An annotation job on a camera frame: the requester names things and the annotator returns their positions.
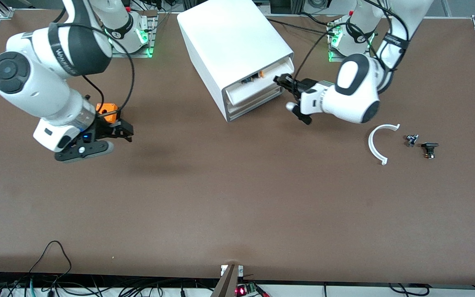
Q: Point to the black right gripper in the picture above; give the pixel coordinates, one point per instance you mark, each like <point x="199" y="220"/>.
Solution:
<point x="106" y="128"/>

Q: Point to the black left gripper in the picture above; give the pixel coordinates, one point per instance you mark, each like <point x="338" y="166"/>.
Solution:
<point x="302" y="87"/>

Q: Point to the orange push button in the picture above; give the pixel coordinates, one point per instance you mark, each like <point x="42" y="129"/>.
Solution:
<point x="261" y="74"/>

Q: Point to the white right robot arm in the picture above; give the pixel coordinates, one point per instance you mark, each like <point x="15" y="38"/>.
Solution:
<point x="35" y="90"/>

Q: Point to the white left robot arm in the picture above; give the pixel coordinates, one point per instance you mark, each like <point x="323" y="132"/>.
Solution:
<point x="357" y="95"/>

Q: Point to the orange box with hole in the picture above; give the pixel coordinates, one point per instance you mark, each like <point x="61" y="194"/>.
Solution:
<point x="107" y="109"/>

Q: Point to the small metal fitting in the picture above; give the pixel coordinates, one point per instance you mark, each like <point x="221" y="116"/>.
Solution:
<point x="410" y="141"/>

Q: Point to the circuit board with red LED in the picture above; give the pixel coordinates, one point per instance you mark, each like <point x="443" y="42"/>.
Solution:
<point x="241" y="291"/>

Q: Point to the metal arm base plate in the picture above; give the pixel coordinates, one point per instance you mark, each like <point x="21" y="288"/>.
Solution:
<point x="132" y="55"/>
<point x="350" y="60"/>

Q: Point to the black switch contact block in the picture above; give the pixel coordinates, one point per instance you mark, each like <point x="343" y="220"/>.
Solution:
<point x="429" y="145"/>

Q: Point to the camera stand post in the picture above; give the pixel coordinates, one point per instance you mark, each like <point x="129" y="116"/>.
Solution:
<point x="227" y="284"/>

